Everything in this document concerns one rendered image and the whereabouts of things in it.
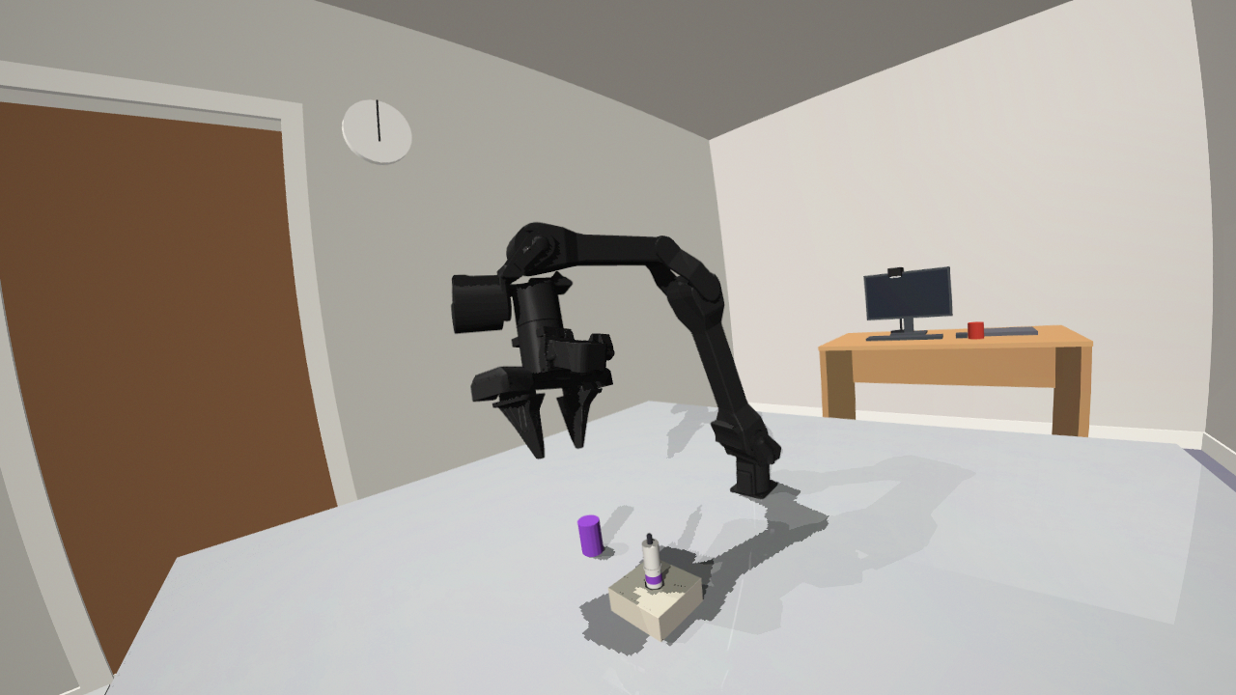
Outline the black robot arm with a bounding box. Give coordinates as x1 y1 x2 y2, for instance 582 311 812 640
451 223 781 500

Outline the purple marker cap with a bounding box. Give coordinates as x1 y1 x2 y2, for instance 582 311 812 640
577 514 604 556

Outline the white marker with purple band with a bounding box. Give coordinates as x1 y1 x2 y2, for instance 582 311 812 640
641 533 662 589

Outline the beige square holder block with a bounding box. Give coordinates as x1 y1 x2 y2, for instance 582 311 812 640
608 560 703 642

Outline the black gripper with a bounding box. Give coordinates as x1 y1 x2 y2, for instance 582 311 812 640
470 320 613 459

